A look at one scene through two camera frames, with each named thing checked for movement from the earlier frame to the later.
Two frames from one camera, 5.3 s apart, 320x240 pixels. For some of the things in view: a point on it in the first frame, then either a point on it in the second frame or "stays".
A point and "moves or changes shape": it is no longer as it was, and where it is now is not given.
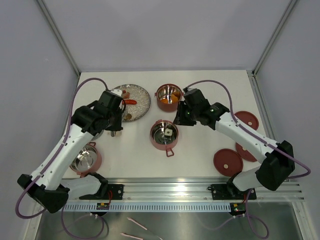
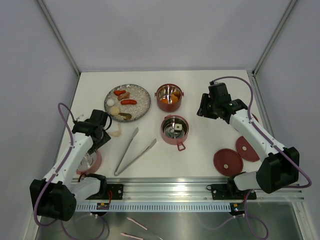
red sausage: (129, 102) stays
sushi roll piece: (168, 132) → (178, 126)
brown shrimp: (127, 117) stays
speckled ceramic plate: (137, 101) stays
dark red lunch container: (168, 97) stays
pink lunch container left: (88, 160) stays
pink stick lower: (130, 236) stays
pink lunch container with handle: (164, 135) moves or changes shape
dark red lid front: (228, 162) stays
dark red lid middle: (245, 154) stays
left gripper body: (115, 123) → (104, 138)
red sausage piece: (175, 96) moves or changes shape
